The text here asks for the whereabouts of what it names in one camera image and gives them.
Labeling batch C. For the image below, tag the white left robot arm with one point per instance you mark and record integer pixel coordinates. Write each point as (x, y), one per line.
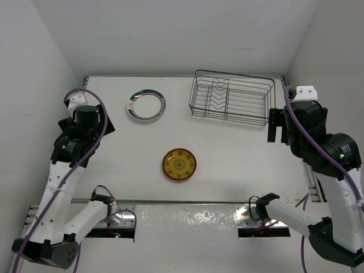
(51, 240)

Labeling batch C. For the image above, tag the white plate dark red rim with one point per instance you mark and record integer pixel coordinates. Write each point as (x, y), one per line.
(146, 106)

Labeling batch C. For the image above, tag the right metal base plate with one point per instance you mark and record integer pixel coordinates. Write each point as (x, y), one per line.
(246, 217)

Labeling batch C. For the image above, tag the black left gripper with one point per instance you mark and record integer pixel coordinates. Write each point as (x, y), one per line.
(101, 116)

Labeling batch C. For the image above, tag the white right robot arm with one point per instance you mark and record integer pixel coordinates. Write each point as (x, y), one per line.
(336, 161)

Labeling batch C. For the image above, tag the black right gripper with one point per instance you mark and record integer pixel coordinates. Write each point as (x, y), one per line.
(276, 118)

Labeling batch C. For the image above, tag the metal wire dish rack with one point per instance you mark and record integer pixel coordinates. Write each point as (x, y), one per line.
(232, 97)

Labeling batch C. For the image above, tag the metal base plate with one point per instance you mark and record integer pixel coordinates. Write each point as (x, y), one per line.
(115, 215)
(246, 217)

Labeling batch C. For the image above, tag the yellow patterned plate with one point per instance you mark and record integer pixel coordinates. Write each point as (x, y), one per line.
(179, 164)

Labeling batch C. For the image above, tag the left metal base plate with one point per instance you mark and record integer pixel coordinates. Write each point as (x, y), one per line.
(115, 215)

